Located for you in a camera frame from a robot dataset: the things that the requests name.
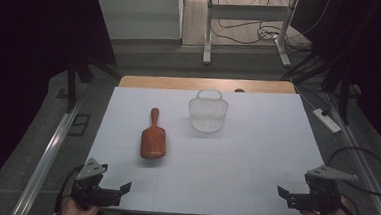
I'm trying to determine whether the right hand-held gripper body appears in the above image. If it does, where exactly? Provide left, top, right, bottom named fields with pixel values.
left=299, top=163, right=360, bottom=215

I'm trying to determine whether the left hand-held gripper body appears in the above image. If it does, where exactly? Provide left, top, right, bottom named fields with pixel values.
left=69, top=156, right=124, bottom=213

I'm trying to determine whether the wooden paddle hairbrush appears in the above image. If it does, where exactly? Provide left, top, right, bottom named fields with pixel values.
left=138, top=107, right=169, bottom=161

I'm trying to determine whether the person's left hand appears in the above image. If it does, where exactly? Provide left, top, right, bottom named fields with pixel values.
left=59, top=195, right=103, bottom=215

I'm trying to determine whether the white table cover board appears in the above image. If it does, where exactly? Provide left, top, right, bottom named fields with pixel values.
left=81, top=80, right=330, bottom=215

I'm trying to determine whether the dark floor outlet plate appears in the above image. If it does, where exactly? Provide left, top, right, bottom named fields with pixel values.
left=67, top=112, right=93, bottom=138

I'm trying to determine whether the white power strip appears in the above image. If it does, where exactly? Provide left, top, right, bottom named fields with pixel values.
left=310, top=107, right=344, bottom=135

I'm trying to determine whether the black metal stand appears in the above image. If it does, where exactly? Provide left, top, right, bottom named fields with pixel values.
left=62, top=55, right=124, bottom=117
left=277, top=48, right=365, bottom=128

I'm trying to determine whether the white plastic mesh basket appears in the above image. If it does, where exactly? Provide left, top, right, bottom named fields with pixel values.
left=186, top=87, right=231, bottom=136

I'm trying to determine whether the white cabinet panel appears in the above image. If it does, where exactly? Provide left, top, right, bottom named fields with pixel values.
left=93, top=0, right=186, bottom=45

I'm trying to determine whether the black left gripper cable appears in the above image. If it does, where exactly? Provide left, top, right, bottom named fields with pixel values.
left=53, top=162, right=85, bottom=215

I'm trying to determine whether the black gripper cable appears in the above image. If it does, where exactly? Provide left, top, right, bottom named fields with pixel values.
left=337, top=192, right=364, bottom=215
left=53, top=162, right=85, bottom=215

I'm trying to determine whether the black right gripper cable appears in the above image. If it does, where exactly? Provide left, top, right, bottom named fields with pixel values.
left=337, top=192, right=364, bottom=215

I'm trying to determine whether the black looped floor cable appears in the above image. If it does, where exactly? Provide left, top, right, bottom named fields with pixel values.
left=325, top=144, right=381, bottom=197

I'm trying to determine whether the black floor cable tangle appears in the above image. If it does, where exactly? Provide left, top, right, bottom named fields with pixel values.
left=209, top=16, right=314, bottom=55

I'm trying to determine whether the white metal desk frame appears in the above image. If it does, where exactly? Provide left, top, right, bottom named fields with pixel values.
left=202, top=0, right=301, bottom=71

